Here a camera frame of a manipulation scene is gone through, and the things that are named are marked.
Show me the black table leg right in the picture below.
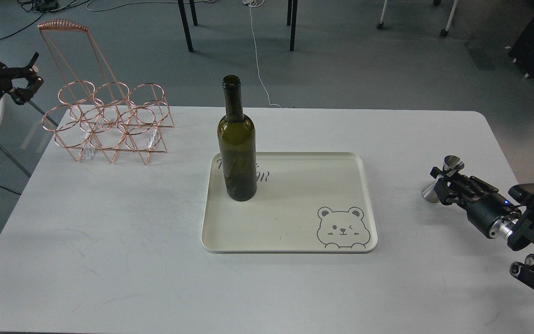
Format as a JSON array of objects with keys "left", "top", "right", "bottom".
[{"left": 286, "top": 0, "right": 299, "bottom": 51}]

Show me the white floor cable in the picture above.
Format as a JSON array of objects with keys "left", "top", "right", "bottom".
[{"left": 242, "top": 0, "right": 282, "bottom": 109}]

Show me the rose gold wire wine rack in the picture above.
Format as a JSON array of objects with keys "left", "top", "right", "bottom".
[{"left": 38, "top": 19, "right": 175, "bottom": 164}]

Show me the steel double jigger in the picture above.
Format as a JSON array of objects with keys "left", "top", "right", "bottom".
[{"left": 421, "top": 155, "right": 465, "bottom": 203}]

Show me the cream bear serving tray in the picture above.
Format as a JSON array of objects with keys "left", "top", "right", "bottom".
[{"left": 201, "top": 152, "right": 379, "bottom": 253}]

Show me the black table leg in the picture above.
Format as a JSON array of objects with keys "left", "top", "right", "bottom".
[
  {"left": 177, "top": 0, "right": 198, "bottom": 53},
  {"left": 286, "top": 0, "right": 299, "bottom": 51}
]

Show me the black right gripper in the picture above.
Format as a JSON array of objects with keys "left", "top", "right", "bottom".
[{"left": 430, "top": 167, "right": 521, "bottom": 238}]

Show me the black table leg left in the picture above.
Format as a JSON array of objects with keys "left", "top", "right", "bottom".
[{"left": 177, "top": 0, "right": 198, "bottom": 53}]

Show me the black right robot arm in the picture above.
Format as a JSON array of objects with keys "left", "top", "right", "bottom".
[{"left": 430, "top": 167, "right": 534, "bottom": 290}]

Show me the dark green wine bottle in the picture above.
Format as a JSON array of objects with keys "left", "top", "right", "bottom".
[{"left": 217, "top": 75, "right": 258, "bottom": 201}]

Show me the white chair leg with caster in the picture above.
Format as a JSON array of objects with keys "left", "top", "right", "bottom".
[{"left": 439, "top": 0, "right": 459, "bottom": 38}]

